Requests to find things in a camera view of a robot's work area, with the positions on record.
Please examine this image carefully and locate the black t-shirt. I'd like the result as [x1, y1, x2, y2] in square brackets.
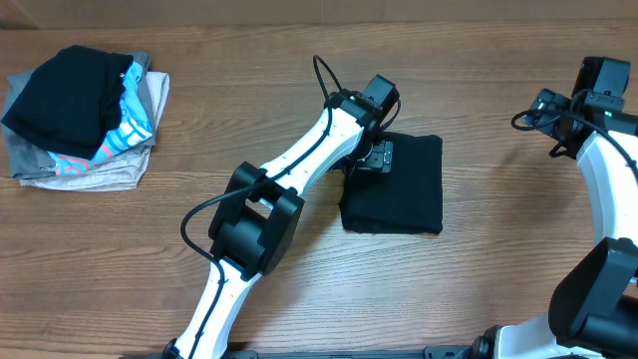
[339, 133, 443, 234]

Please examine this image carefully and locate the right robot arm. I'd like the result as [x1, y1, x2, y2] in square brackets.
[458, 56, 637, 359]

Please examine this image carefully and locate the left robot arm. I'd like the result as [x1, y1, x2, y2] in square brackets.
[161, 75, 401, 358]

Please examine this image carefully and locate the folded blue striped garment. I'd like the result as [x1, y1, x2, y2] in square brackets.
[48, 61, 155, 176]

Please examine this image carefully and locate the folded beige garment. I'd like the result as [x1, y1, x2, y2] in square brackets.
[19, 72, 170, 191]

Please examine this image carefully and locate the folded black garment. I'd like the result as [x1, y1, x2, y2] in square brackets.
[2, 45, 134, 160]

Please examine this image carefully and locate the folded grey garment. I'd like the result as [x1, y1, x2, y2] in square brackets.
[2, 52, 159, 180]

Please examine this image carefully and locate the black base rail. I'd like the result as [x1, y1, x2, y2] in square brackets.
[119, 344, 563, 359]

